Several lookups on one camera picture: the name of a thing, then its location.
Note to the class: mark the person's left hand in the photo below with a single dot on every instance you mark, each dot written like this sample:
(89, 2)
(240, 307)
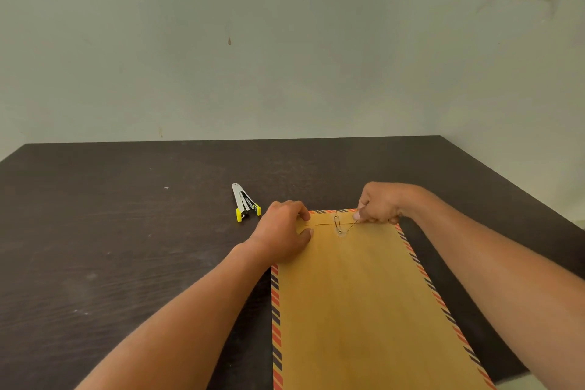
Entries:
(283, 234)

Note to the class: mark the person's right hand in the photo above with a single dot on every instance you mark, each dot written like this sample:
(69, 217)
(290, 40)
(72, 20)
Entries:
(384, 204)

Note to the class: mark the grey stapler with yellow ends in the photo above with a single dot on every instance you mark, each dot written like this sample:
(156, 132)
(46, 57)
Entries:
(245, 203)

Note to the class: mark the brown envelope with striped border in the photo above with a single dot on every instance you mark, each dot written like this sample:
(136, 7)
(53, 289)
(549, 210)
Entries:
(365, 312)

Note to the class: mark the person's right forearm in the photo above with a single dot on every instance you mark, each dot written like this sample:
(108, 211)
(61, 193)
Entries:
(502, 275)

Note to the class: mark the person's left forearm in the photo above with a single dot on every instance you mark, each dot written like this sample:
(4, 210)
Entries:
(183, 330)

